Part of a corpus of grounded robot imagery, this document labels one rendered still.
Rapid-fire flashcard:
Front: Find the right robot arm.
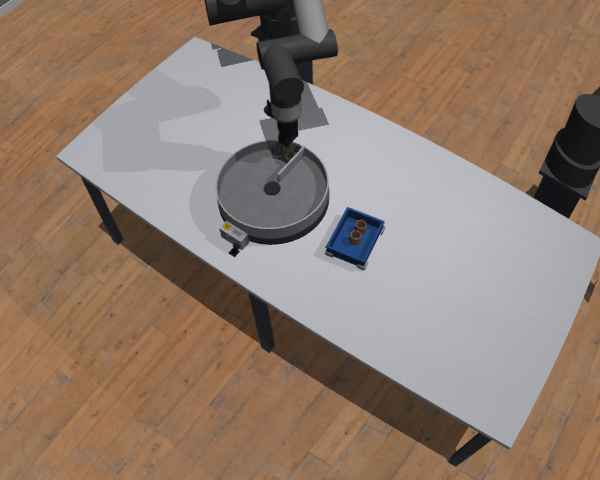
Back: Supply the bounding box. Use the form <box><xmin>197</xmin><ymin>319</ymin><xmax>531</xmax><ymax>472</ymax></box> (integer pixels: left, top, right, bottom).
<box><xmin>205</xmin><ymin>0</ymin><xmax>338</xmax><ymax>109</ymax></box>

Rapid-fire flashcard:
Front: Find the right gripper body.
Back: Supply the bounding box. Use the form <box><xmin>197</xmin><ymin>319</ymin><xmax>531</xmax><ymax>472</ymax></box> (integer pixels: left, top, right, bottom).
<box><xmin>264</xmin><ymin>100</ymin><xmax>302</xmax><ymax>146</ymax></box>

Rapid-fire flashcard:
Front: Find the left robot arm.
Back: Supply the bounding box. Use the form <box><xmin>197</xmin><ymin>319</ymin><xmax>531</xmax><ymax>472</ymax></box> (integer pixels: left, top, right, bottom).
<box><xmin>547</xmin><ymin>87</ymin><xmax>600</xmax><ymax>188</ymax></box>

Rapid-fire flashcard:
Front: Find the blue open tray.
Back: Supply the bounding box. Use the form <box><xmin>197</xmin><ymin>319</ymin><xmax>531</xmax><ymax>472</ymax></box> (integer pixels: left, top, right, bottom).
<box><xmin>326</xmin><ymin>207</ymin><xmax>385</xmax><ymax>267</ymax></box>

